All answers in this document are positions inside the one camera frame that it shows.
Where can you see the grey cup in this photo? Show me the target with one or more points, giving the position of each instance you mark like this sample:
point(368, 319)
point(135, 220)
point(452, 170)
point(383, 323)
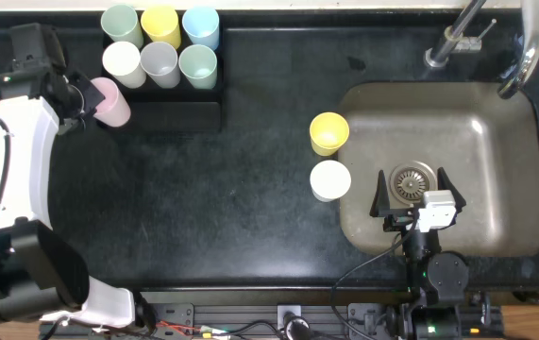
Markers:
point(159, 61)

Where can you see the steel sink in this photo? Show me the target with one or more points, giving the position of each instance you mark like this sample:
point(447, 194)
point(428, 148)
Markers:
point(486, 141)

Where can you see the pink cup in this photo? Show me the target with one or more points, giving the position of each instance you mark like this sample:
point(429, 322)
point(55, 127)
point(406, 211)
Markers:
point(117, 106)

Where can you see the blue cup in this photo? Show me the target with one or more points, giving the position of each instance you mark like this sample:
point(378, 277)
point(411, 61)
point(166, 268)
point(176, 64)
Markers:
point(200, 25)

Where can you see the white cup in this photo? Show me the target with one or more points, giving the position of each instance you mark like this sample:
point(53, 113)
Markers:
point(330, 180)
point(121, 61)

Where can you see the mounting rail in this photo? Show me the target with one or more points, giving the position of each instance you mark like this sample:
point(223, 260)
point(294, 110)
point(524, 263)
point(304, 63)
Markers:
point(240, 316)

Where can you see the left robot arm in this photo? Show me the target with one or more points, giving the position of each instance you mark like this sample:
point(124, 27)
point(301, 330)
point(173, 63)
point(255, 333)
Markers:
point(23, 156)

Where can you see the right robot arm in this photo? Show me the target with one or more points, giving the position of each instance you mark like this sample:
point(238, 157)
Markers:
point(446, 276)

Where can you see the green cup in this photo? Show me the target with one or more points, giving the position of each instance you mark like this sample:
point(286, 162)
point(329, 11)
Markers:
point(197, 63)
point(120, 22)

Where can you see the black tray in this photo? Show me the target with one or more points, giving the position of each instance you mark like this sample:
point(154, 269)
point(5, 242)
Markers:
point(174, 115)

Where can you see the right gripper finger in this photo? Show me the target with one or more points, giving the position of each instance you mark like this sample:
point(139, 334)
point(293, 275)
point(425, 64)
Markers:
point(444, 181)
point(381, 200)

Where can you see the steel tap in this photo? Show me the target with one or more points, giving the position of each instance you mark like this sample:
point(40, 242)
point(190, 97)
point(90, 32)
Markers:
point(531, 52)

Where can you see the yellow cup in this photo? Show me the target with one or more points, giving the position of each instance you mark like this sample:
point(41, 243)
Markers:
point(159, 22)
point(329, 132)

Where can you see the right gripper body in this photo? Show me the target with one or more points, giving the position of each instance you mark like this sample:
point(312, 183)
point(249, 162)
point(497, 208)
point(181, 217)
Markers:
point(399, 219)

